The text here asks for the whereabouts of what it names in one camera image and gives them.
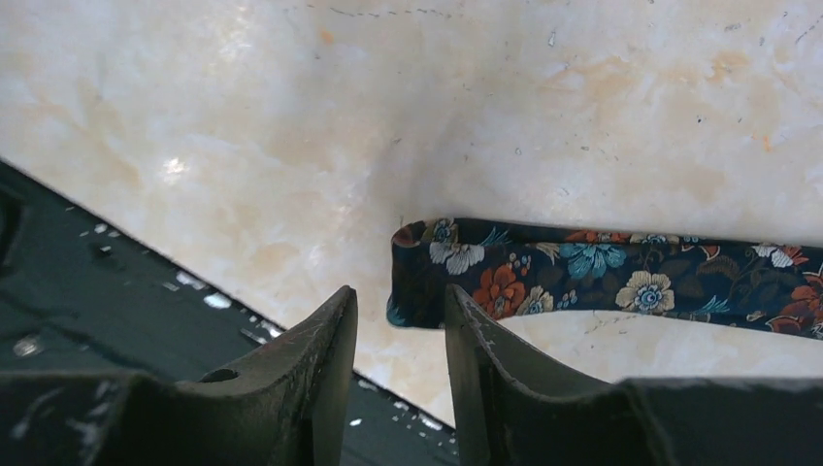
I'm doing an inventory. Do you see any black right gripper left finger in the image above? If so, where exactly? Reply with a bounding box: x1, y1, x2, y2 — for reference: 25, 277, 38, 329
1, 286, 358, 465

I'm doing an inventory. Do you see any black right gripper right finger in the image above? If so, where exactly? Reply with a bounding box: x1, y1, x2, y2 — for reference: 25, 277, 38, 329
444, 285, 822, 465

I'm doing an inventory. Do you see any navy floral tie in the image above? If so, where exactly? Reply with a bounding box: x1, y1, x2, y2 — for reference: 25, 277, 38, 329
387, 217, 822, 340

